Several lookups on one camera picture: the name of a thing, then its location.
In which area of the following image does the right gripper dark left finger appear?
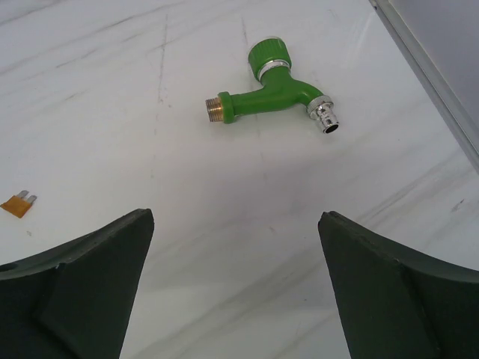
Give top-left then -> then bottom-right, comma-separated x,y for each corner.
1,209 -> 154,358

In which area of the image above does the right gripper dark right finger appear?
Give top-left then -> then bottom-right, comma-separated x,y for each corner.
318,212 -> 478,358

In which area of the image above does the orange blade fuse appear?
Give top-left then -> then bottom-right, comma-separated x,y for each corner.
1,190 -> 37,218

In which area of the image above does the aluminium frame rail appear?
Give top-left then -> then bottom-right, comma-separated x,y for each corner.
370,0 -> 478,168

